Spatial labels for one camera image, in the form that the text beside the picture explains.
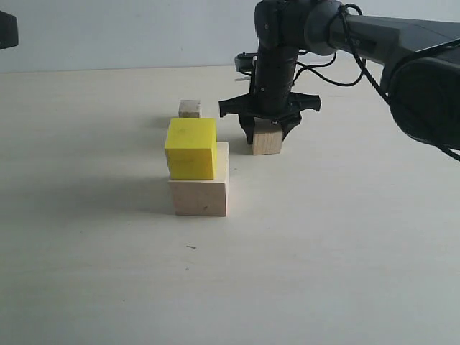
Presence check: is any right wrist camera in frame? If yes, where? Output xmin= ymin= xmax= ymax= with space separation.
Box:
xmin=234 ymin=52 xmax=257 ymax=81

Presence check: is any yellow cube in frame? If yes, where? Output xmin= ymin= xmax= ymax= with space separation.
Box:
xmin=165 ymin=118 xmax=217 ymax=180

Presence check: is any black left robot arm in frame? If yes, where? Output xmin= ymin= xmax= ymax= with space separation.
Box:
xmin=0 ymin=11 xmax=19 ymax=50

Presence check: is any medium wooden cube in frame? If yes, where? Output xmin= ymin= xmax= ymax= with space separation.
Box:
xmin=252 ymin=119 xmax=283 ymax=155

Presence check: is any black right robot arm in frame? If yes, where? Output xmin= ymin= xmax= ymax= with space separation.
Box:
xmin=218 ymin=1 xmax=459 ymax=157

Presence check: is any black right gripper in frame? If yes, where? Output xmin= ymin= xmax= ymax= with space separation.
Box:
xmin=218 ymin=45 xmax=321 ymax=145

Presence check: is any large pale wooden cube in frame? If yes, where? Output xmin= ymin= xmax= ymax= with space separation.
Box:
xmin=168 ymin=142 xmax=229 ymax=217

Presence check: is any small wooden cube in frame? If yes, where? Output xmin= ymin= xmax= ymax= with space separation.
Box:
xmin=178 ymin=99 xmax=202 ymax=118

